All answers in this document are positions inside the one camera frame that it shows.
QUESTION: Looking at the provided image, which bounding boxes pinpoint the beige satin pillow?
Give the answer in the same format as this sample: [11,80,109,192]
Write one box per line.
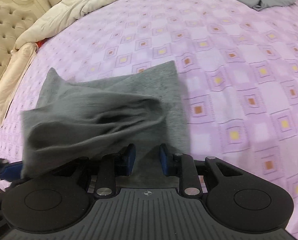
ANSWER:
[0,43,38,125]

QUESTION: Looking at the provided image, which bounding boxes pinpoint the grey speckled pants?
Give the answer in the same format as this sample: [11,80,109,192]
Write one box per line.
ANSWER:
[22,61,190,188]

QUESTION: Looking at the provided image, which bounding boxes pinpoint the cream quilted duvet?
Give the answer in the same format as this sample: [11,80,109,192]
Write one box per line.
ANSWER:
[13,0,117,50]

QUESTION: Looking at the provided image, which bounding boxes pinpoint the purple patterned bed sheet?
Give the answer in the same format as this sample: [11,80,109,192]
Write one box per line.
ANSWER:
[0,0,298,238]

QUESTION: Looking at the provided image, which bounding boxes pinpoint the beige tufted headboard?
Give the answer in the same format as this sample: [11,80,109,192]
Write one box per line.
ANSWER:
[0,0,51,80]

